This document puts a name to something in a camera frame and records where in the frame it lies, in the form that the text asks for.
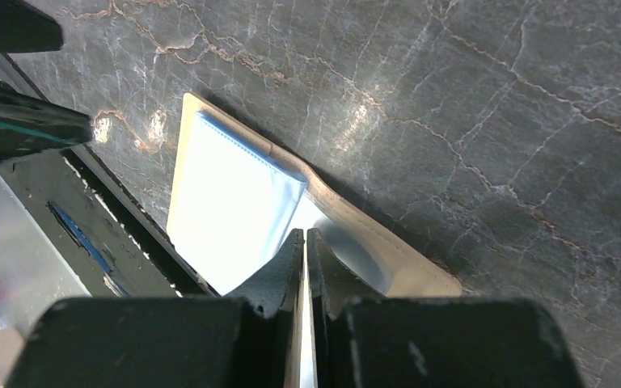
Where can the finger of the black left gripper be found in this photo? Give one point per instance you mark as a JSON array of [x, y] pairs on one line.
[[29, 126], [26, 29]]

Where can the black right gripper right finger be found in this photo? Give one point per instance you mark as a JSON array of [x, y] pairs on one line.
[[365, 339]]

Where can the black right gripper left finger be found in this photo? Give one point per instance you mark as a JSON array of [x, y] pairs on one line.
[[248, 338]]

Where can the cream leather card holder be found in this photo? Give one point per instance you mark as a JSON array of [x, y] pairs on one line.
[[244, 211]]

